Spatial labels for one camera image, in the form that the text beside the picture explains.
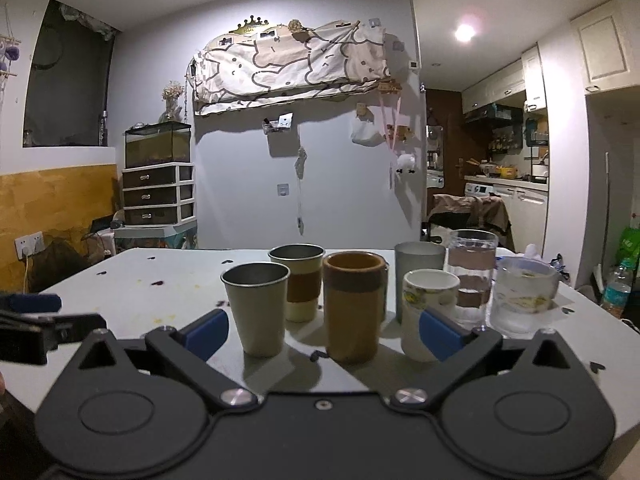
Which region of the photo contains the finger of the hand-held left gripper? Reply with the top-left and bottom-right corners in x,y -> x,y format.
0,311 -> 107,366
0,293 -> 62,314

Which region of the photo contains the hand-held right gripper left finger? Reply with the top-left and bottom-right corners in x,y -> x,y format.
75,308 -> 261,413

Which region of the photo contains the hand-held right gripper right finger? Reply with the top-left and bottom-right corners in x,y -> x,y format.
387,308 -> 582,413

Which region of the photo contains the white printed cup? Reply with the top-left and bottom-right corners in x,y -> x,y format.
401,269 -> 461,363

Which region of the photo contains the beige steel cup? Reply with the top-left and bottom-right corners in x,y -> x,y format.
221,262 -> 291,359

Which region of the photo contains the brown ceramic cup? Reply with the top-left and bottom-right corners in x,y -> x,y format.
322,252 -> 390,364

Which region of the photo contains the clear wide glass cup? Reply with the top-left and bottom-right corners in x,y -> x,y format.
489,257 -> 560,339

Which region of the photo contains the steel cup with brown sleeve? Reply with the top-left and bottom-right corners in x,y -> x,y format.
268,243 -> 326,324

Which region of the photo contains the tall glass with brown band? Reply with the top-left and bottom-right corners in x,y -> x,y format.
446,229 -> 499,332

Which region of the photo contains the chair with brown cloth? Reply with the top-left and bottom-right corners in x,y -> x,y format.
429,193 -> 511,248

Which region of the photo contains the white drawer unit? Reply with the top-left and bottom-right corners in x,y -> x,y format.
121,163 -> 195,226

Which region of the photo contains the green label plastic bottle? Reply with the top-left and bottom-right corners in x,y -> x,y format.
601,258 -> 634,319

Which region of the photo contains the glass aquarium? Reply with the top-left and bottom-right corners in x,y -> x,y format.
124,122 -> 193,169

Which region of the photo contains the green plastic bag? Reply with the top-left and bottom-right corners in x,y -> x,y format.
617,226 -> 640,262

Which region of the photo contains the white hanging bag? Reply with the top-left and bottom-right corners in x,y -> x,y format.
350,116 -> 380,147

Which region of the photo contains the dark window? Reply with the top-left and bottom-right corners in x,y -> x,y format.
22,0 -> 119,149

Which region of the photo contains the vase of dried flowers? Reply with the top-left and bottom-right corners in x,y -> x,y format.
161,80 -> 185,124

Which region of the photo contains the printed blanket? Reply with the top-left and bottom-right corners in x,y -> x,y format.
191,19 -> 392,117

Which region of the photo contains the gold crown ornament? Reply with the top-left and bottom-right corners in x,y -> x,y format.
234,16 -> 272,36

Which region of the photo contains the white upper cabinet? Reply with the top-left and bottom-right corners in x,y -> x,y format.
569,0 -> 640,94

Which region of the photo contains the white wall socket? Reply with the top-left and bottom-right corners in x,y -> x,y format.
14,231 -> 45,261

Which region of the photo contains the wall mirror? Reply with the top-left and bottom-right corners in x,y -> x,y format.
426,124 -> 445,172

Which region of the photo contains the hanging grey cord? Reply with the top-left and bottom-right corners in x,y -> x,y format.
294,145 -> 309,237

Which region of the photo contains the clear wall holder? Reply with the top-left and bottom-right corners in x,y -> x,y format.
262,113 -> 292,135

